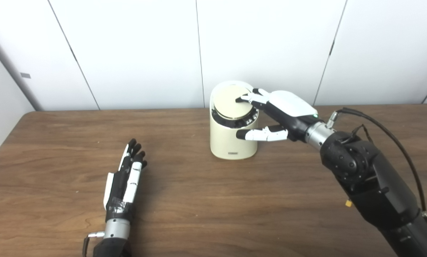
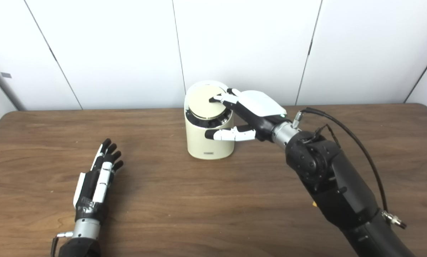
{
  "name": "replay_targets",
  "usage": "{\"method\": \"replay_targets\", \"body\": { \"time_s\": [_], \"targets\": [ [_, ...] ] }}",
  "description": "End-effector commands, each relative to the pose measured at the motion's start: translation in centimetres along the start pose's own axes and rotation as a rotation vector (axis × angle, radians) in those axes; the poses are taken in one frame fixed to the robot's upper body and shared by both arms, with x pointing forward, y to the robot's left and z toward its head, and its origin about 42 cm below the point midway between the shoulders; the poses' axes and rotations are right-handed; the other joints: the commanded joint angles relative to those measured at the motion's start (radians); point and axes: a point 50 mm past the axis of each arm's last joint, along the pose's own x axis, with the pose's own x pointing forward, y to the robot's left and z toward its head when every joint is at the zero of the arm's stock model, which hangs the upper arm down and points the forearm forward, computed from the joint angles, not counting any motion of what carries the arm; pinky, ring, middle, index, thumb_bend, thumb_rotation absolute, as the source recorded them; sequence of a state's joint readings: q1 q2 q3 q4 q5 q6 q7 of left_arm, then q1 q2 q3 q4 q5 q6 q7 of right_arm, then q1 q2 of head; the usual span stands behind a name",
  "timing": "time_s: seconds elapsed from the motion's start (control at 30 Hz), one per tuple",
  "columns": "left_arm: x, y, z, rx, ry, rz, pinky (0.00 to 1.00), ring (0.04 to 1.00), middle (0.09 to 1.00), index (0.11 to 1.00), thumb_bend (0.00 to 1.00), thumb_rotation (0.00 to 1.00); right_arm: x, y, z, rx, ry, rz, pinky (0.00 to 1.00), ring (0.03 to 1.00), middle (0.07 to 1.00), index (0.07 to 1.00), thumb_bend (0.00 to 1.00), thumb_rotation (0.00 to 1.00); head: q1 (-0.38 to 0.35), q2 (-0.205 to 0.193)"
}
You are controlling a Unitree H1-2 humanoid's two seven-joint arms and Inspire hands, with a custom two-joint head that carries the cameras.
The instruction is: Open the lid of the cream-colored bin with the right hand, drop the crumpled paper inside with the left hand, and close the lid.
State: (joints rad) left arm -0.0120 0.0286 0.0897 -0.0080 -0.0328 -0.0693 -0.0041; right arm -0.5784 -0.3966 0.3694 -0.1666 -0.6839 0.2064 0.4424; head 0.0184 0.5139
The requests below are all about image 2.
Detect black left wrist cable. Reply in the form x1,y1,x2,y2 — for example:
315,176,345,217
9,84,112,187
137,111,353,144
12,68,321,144
50,231,73,257

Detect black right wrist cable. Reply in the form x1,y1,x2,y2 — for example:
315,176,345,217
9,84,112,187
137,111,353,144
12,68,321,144
293,107,407,230

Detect round cream bin lid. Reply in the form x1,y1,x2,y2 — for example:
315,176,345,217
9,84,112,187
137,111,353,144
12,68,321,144
187,85,228,119

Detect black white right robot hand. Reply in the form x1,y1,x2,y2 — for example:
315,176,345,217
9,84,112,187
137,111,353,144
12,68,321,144
204,87,289,142

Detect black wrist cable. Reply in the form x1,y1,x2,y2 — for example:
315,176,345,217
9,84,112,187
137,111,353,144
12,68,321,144
293,107,407,230
50,231,73,257

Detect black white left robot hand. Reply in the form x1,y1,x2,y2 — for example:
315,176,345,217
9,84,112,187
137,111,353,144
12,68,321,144
73,138,124,222

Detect cream-colored desktop bin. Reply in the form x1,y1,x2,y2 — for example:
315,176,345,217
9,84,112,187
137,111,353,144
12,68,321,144
184,80,235,160

